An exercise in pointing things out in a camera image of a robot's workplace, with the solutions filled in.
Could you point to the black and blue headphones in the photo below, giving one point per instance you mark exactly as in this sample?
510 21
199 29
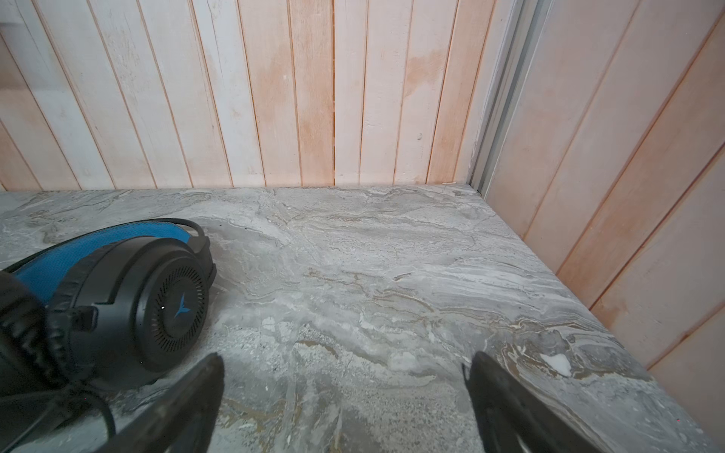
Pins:
112 310

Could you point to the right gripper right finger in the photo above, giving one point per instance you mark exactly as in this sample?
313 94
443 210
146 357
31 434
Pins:
512 419

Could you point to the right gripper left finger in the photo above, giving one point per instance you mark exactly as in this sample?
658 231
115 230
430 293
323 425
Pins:
183 419

